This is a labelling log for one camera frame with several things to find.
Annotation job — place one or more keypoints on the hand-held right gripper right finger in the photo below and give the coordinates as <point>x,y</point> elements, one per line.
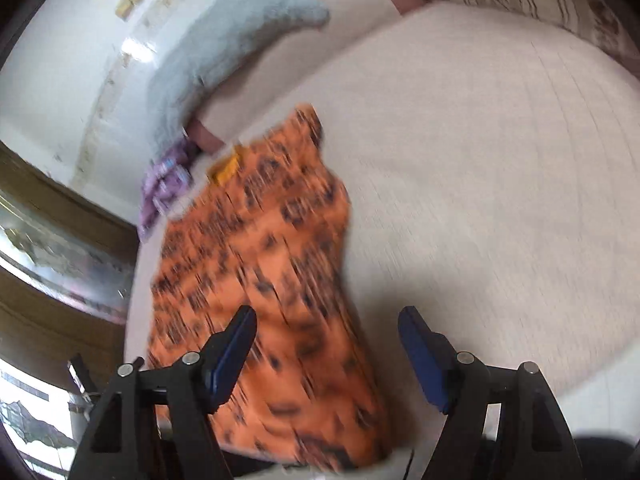
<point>425,362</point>

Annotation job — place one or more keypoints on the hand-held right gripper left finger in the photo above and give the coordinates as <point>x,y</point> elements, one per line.
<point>229,362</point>

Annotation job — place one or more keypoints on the orange black floral garment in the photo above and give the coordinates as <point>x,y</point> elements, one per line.
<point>260,240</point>

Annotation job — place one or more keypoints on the purple floral cloth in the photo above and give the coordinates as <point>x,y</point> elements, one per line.
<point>160,190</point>

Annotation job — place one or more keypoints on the wooden glass door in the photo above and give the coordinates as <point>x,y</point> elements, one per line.
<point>50,265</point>

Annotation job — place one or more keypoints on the pink quilted bed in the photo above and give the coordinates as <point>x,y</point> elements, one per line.
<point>475,160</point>

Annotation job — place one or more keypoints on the pink bolster pillow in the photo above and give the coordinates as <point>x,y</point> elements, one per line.
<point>320,50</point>

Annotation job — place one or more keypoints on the grey quilted pillow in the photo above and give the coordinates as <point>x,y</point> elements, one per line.
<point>225,35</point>

